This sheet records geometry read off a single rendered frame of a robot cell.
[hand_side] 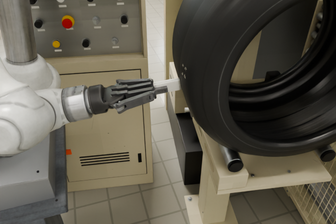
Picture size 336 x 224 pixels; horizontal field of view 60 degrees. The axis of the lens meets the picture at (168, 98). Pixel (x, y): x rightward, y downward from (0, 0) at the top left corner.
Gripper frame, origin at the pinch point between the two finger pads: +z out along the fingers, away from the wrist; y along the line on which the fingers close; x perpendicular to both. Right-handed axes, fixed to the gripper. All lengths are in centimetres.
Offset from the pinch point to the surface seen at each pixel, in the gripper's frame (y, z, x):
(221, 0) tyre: -7.5, 12.9, -22.3
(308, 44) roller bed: 38, 61, 18
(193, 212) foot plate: 33, 4, 112
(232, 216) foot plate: 28, 26, 115
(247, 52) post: 25.9, 31.3, 9.7
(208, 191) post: 26, 13, 84
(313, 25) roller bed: 38, 62, 10
